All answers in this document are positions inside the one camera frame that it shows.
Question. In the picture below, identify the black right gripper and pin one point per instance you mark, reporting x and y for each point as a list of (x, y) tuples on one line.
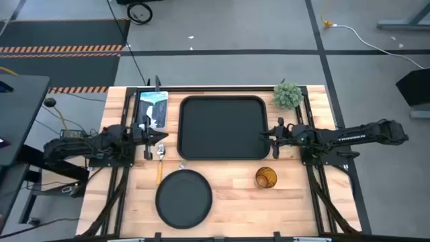
[(285, 134)]

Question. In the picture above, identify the waterfall picture book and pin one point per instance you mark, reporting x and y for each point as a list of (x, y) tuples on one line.
[(158, 106)]

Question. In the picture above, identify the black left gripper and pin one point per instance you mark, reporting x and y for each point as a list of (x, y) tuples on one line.
[(141, 132)]

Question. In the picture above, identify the black aluminium table frame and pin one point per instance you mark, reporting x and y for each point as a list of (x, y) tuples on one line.
[(116, 201)]

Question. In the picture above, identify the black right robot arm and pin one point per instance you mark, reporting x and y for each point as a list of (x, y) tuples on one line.
[(352, 136)]

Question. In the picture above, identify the grey metal foot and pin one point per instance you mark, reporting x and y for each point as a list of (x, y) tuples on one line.
[(420, 115)]

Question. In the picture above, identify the black desk stand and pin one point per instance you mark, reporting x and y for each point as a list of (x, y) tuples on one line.
[(50, 168)]

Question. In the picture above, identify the dark grey desk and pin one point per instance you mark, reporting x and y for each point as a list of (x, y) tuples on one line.
[(20, 114)]

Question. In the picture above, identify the black round floor knob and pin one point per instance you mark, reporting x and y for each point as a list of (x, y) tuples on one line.
[(49, 102)]

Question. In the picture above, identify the black rectangular tray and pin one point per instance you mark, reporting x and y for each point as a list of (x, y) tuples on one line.
[(221, 127)]

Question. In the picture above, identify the black floor mat striped edge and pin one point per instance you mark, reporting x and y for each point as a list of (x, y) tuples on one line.
[(60, 33)]

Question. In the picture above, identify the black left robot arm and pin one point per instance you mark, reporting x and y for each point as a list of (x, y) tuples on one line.
[(74, 148)]

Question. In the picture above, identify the amber glass cup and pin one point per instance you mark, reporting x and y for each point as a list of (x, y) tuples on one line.
[(266, 177)]

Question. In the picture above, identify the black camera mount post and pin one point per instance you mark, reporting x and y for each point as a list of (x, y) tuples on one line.
[(157, 83)]

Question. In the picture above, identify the black round plate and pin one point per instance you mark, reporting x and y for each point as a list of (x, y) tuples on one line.
[(183, 199)]

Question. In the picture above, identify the orange black striped strip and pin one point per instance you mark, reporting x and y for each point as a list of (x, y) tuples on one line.
[(79, 89)]

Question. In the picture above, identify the small green artificial plant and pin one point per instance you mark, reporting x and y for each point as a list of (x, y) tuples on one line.
[(287, 95)]

